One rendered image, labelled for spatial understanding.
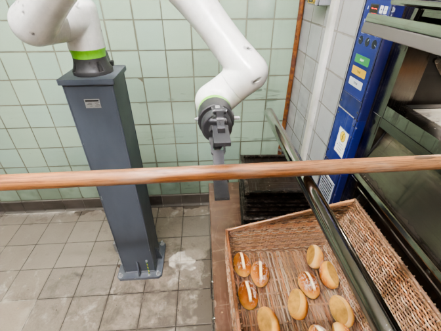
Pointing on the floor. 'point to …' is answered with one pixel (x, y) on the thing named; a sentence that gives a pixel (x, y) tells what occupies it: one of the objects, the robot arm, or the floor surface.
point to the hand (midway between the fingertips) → (222, 169)
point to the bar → (338, 241)
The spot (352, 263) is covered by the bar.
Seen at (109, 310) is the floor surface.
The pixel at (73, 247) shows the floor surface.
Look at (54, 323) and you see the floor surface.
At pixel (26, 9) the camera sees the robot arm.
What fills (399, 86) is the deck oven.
